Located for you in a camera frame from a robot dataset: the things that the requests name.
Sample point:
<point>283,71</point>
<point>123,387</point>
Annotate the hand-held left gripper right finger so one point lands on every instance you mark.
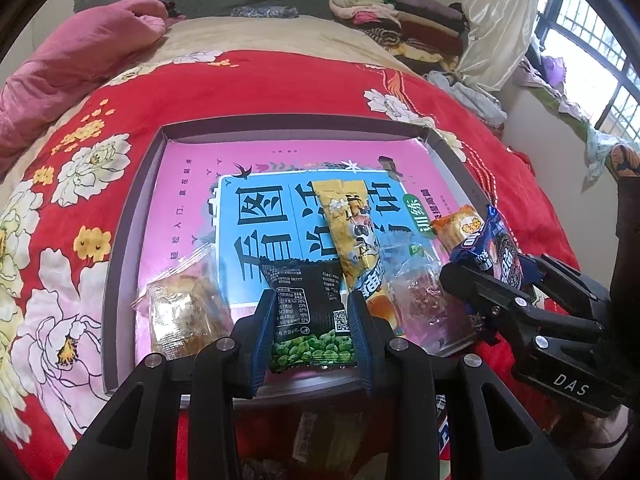
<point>357,340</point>

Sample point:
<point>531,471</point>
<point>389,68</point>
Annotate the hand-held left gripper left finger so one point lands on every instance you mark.
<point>265,340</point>

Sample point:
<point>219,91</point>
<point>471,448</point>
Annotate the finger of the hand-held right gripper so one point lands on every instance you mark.
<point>565,280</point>
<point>480,287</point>

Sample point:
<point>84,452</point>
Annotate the blue sandwich cookie packet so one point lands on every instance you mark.
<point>492,245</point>

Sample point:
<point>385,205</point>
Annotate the black green pea packet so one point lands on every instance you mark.
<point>310,310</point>

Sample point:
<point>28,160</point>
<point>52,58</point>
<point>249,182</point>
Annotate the clear brown cookie packet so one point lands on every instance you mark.
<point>425,300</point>

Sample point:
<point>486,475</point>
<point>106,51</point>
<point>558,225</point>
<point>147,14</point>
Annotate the orange bread packet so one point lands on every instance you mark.
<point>457,225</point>

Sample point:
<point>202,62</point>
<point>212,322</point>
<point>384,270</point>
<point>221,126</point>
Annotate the clear golden cake packet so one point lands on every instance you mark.
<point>185,310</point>

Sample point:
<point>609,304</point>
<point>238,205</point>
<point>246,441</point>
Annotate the yellow snack packet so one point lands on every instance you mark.
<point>350,230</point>

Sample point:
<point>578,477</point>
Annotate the shallow grey cardboard box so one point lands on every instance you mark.
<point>132,250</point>

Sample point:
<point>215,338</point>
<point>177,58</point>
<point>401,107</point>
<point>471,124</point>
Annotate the pale green packet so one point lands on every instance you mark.
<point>315,435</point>

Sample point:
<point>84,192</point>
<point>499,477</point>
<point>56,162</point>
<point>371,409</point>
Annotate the pink and blue book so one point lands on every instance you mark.
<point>190,175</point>

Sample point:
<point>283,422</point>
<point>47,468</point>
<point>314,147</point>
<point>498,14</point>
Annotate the light blue cloth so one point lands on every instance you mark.
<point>470,95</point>

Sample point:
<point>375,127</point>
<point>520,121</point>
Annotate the barred window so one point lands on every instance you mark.
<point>590,35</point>

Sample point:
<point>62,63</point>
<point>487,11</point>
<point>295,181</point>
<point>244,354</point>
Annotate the red floral blanket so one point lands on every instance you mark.
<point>310,90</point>

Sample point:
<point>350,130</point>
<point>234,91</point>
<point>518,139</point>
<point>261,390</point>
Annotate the white curtain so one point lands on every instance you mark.
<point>500,20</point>

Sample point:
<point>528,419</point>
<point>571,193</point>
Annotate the stack of folded clothes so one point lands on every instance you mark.
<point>400,15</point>

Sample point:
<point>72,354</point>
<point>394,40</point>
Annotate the beige bed sheet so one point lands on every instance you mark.
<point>280,35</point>

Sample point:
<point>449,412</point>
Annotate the blue patterned pillow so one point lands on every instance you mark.
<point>265,11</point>

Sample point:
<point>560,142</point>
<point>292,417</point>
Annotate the pink quilt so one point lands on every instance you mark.
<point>75,60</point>

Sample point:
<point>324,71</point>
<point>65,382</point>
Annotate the dark cloth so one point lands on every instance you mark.
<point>170,7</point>

